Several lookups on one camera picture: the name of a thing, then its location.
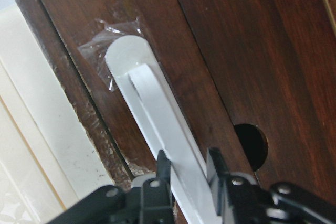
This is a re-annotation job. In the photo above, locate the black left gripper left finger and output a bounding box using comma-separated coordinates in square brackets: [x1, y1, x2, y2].
[50, 150, 174, 223]

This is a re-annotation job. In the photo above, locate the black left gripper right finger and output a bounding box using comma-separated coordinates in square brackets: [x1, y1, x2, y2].
[206, 147, 335, 223]

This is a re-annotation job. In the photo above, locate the white drawer handle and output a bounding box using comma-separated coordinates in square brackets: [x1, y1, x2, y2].
[105, 35, 222, 223]

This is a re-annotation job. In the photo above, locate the dark wooden drawer front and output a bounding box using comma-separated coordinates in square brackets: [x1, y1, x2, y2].
[40, 0, 251, 173]

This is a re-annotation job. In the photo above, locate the dark wooden drawer cabinet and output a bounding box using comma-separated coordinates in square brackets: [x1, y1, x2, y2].
[15, 0, 335, 203]

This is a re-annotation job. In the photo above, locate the clear adhesive tape piece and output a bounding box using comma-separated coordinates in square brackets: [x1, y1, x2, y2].
[77, 16, 143, 92]

